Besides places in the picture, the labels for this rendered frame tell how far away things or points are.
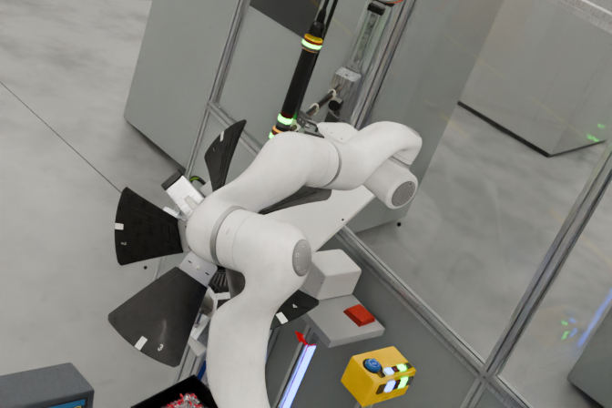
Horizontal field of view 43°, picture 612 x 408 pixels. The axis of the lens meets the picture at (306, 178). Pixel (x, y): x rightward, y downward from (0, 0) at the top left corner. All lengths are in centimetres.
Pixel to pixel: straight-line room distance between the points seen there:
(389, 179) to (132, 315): 84
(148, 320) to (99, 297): 166
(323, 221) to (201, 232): 103
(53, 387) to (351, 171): 66
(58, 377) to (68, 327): 203
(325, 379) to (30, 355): 121
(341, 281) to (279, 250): 143
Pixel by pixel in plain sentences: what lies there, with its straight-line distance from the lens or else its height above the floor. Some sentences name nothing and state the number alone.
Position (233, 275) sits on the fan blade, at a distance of 200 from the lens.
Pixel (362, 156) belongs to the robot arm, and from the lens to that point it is 148.
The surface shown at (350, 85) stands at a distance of 242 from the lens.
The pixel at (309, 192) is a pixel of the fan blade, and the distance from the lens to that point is 202.
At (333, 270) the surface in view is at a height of 97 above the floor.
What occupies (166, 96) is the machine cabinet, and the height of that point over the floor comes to 39.
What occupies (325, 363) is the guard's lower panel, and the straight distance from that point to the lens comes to 295.
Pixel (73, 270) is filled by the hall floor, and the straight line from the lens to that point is 388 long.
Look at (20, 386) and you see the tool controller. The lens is 151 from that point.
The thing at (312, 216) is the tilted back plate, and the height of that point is 123.
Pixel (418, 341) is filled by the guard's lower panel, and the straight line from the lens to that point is 260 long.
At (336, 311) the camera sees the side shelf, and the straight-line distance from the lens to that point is 261.
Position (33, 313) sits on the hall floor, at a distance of 360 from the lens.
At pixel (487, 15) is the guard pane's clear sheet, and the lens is 239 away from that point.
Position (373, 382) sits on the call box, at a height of 107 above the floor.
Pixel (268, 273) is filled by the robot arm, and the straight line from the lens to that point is 121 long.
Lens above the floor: 230
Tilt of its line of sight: 25 degrees down
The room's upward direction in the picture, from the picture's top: 21 degrees clockwise
